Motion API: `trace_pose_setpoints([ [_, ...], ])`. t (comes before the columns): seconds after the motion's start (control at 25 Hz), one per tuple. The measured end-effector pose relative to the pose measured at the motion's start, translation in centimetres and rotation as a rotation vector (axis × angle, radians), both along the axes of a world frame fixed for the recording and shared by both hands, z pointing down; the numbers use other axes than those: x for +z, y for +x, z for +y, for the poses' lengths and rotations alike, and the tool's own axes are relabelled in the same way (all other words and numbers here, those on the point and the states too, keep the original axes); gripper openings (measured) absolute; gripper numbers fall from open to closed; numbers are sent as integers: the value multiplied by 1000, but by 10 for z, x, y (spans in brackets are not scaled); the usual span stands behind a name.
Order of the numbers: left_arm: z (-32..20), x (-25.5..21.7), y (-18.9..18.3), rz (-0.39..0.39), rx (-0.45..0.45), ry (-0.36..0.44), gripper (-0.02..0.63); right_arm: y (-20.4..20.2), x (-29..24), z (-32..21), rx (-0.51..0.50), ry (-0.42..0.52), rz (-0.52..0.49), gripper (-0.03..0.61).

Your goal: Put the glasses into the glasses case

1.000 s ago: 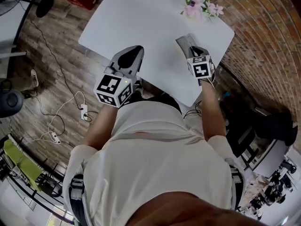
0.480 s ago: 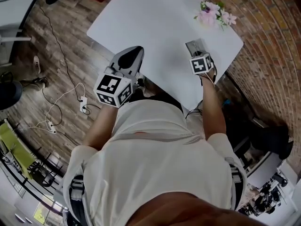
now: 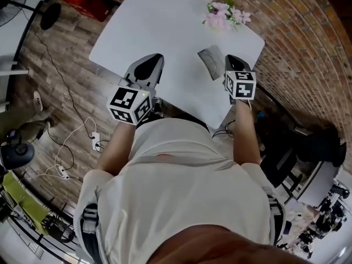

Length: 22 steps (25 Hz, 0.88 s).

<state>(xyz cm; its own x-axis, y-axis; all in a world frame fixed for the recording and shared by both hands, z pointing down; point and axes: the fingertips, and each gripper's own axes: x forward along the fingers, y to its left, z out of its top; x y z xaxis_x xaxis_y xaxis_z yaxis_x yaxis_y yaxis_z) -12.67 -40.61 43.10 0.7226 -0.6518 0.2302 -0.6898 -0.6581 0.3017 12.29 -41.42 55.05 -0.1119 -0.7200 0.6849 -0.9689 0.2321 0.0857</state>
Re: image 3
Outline black office chair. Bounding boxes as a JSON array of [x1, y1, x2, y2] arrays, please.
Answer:
[[258, 144, 304, 198]]

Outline person's right forearm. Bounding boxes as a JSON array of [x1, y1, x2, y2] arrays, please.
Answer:
[[233, 99, 262, 166]]

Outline black looped cable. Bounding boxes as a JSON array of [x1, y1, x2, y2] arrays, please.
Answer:
[[212, 119, 236, 139]]

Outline white power strip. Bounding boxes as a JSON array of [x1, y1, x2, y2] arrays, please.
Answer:
[[57, 164, 71, 180], [91, 131, 102, 151]]

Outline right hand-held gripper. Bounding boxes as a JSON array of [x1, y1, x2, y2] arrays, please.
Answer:
[[223, 54, 257, 106]]

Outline person's white shirt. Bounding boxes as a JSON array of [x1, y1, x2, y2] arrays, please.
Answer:
[[73, 116, 287, 264]]

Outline grey harness strap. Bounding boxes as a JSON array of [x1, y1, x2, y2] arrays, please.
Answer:
[[80, 203, 100, 260]]

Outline grey marbled glasses case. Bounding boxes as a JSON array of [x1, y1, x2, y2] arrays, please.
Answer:
[[197, 45, 226, 81]]

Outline black round stool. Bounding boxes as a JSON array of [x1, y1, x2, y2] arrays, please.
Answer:
[[0, 142, 36, 171]]

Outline red plastic crate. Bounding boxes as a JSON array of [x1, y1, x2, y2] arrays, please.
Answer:
[[59, 0, 112, 23]]

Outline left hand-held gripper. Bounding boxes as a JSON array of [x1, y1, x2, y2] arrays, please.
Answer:
[[106, 53, 166, 126]]

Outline black bag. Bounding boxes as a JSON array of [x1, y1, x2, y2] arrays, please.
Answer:
[[295, 124, 348, 168]]

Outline long black floor cable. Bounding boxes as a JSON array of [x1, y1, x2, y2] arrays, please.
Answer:
[[32, 30, 93, 139]]

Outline person's left forearm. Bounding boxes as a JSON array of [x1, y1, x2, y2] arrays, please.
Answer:
[[96, 119, 139, 176]]

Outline black standing fan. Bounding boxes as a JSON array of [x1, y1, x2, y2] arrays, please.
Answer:
[[0, 0, 62, 31]]

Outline pink artificial flower bunch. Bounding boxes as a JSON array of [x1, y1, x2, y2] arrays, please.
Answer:
[[202, 0, 252, 33]]

